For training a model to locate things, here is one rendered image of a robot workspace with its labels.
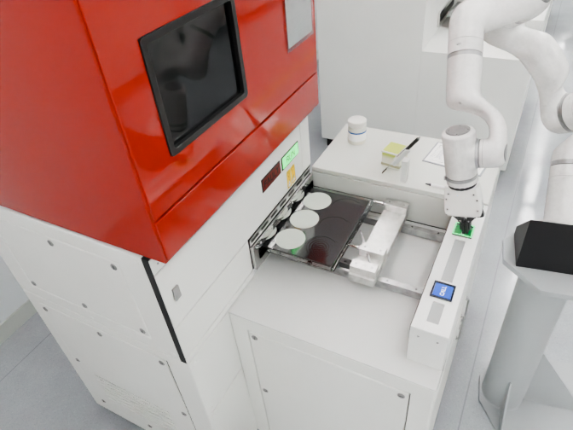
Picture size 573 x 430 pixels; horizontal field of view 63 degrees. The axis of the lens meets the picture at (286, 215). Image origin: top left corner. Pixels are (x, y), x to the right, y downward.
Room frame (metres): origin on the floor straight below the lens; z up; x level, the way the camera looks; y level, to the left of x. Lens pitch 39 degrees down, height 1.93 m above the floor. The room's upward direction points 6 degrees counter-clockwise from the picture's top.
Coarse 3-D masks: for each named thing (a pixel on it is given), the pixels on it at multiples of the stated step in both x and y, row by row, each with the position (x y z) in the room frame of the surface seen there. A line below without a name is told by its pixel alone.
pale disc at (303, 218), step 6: (300, 210) 1.29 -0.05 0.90; (306, 210) 1.28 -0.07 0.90; (294, 216) 1.26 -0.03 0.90; (300, 216) 1.25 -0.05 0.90; (306, 216) 1.25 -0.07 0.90; (312, 216) 1.25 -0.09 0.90; (318, 216) 1.24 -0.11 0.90; (294, 222) 1.22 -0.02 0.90; (300, 222) 1.22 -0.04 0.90; (306, 222) 1.22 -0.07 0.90; (312, 222) 1.21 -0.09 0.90; (300, 228) 1.19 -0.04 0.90; (306, 228) 1.19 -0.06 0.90
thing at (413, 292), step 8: (280, 256) 1.14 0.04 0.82; (336, 272) 1.04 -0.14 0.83; (344, 272) 1.02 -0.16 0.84; (384, 280) 0.96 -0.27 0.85; (392, 280) 0.96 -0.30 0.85; (384, 288) 0.96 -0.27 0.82; (392, 288) 0.94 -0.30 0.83; (400, 288) 0.93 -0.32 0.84; (408, 288) 0.92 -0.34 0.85; (416, 288) 0.92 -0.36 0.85; (408, 296) 0.92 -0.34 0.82; (416, 296) 0.90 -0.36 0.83
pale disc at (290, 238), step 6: (282, 234) 1.17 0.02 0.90; (288, 234) 1.17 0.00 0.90; (294, 234) 1.16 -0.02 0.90; (300, 234) 1.16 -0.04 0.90; (276, 240) 1.14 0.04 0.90; (282, 240) 1.14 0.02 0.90; (288, 240) 1.14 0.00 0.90; (294, 240) 1.13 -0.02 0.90; (300, 240) 1.13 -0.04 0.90; (282, 246) 1.11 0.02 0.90; (288, 246) 1.11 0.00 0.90; (294, 246) 1.11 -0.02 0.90
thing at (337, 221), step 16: (304, 192) 1.39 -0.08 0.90; (320, 192) 1.38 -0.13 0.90; (304, 208) 1.29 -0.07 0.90; (336, 208) 1.27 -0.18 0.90; (352, 208) 1.26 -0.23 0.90; (288, 224) 1.21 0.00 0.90; (320, 224) 1.20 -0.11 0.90; (336, 224) 1.19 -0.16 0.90; (352, 224) 1.18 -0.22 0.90; (272, 240) 1.15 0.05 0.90; (320, 240) 1.12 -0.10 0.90; (336, 240) 1.11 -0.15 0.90; (304, 256) 1.05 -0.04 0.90; (320, 256) 1.05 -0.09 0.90; (336, 256) 1.04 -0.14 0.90
